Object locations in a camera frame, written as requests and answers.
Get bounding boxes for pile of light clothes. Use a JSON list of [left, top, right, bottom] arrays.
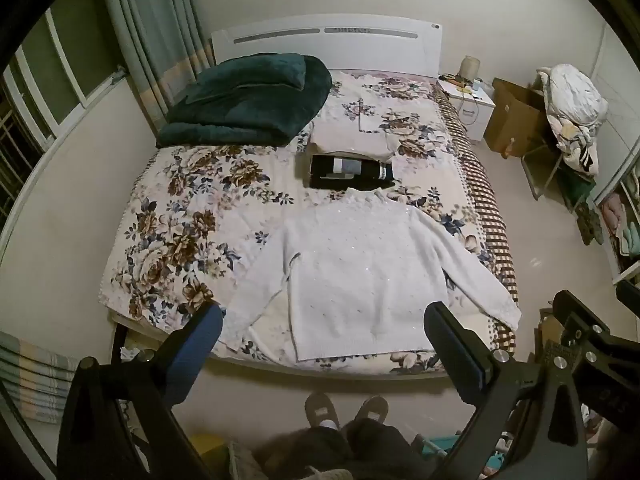
[[536, 63, 609, 177]]

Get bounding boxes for dark green pillow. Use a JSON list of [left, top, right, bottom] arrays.
[[184, 55, 307, 107]]

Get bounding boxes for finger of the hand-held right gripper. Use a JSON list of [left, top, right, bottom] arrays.
[[552, 290, 610, 356], [616, 281, 640, 307]]

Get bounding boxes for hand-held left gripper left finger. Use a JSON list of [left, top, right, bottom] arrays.
[[57, 302, 224, 480]]

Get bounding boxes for white knit sweater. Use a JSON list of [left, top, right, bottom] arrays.
[[220, 187, 522, 362]]

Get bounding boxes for white framed window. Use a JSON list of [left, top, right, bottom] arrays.
[[0, 7, 127, 223]]

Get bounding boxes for dark green quilt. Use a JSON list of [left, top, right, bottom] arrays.
[[156, 54, 333, 149]]

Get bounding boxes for metal frame chair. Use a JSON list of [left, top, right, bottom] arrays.
[[520, 141, 597, 207]]

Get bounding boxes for black folded garment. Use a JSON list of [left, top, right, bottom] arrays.
[[306, 154, 396, 192]]

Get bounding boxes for yellow container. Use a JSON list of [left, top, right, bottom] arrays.
[[191, 434, 227, 473]]

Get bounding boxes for pair of green slippers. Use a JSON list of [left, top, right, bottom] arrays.
[[579, 206, 604, 247]]

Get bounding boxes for person's slipper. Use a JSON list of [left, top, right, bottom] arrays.
[[352, 395, 390, 424], [304, 392, 341, 431]]

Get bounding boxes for beige folded garment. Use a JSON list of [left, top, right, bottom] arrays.
[[309, 126, 401, 157]]

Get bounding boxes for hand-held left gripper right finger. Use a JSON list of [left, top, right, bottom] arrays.
[[423, 301, 587, 480]]

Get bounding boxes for person's left slipper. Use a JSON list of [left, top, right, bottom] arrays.
[[304, 392, 341, 431]]

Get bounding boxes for white nightstand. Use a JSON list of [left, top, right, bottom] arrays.
[[439, 74, 496, 142]]

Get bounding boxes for bed with floral sheet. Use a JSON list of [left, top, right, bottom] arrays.
[[99, 70, 521, 377]]

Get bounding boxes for white wardrobe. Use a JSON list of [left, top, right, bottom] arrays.
[[590, 25, 640, 288]]

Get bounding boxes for white bed headboard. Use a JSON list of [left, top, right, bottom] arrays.
[[210, 14, 444, 79]]

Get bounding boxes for brown checked bed sheet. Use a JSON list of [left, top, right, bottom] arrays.
[[432, 82, 519, 352]]

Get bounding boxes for striped folded cloth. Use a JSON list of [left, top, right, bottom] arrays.
[[0, 331, 82, 427]]

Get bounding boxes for grey green curtain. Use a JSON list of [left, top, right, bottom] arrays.
[[97, 0, 217, 135]]

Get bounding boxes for person's dark trousers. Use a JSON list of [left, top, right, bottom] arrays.
[[257, 417, 437, 480]]

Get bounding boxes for person's right slipper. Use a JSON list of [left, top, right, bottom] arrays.
[[352, 395, 390, 424]]

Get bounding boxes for cardboard box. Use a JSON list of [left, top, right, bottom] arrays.
[[482, 77, 549, 154]]

